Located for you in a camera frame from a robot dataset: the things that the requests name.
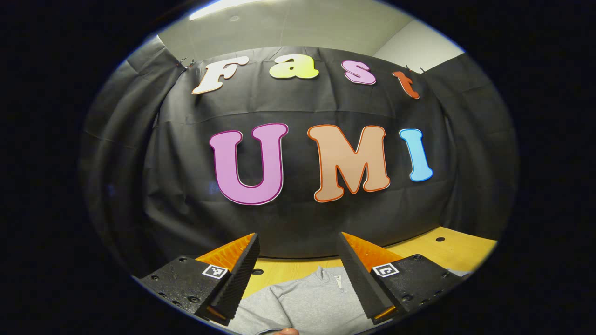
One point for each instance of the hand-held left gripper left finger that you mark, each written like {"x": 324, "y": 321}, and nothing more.
{"x": 240, "y": 279}

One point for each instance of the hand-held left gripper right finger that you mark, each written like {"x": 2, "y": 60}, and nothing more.
{"x": 358, "y": 274}

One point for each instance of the grey zip-neck sweatshirt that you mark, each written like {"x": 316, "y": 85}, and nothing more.
{"x": 307, "y": 302}

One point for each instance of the black backdrop cloth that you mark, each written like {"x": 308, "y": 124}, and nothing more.
{"x": 298, "y": 102}

